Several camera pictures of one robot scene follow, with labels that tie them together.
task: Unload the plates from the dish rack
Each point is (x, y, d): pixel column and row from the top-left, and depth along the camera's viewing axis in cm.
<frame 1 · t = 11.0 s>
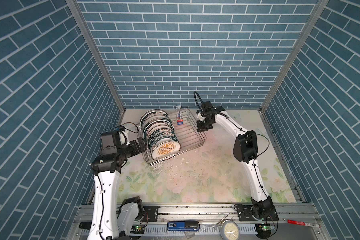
left hand: (139, 143, 73), fingers open
right hand: (197, 128, 100), fingers closed
orange sunburst pattern plate: (164, 148, 85), point 14 cm above the table
green rim white plate: (161, 139, 86), point 16 cm above the table
rear plates stack: (155, 123, 89), point 20 cm above the table

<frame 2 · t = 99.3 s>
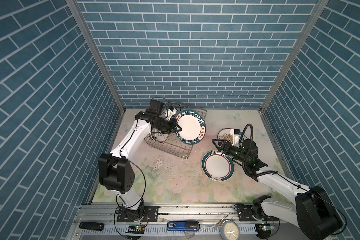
left hand: (181, 128, 80), fingers closed
right hand: (213, 140, 80), fingers open
grey rim hao plate: (193, 123, 85), point 23 cm above the table
red ring green plate: (217, 166, 94), on the table
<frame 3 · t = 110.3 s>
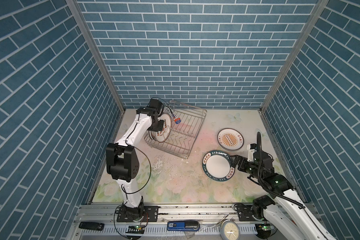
left hand: (157, 127, 90), fingers closed
right hand: (234, 157, 79), fingers open
grey rim hao plate: (217, 166, 95), on the table
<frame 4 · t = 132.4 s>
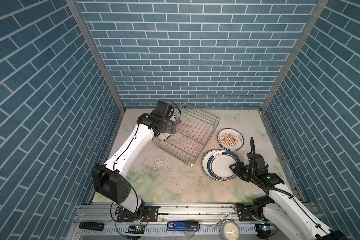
left hand: (166, 125, 81), fingers open
right hand: (229, 166, 83), fingers open
rear red ring plate: (215, 165, 93), on the table
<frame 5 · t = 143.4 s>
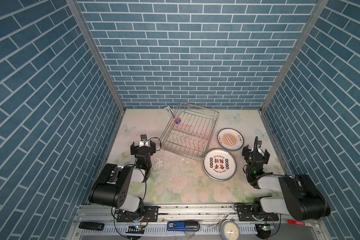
left hand: (142, 141, 91), fingers open
right hand: (256, 146, 88), fingers open
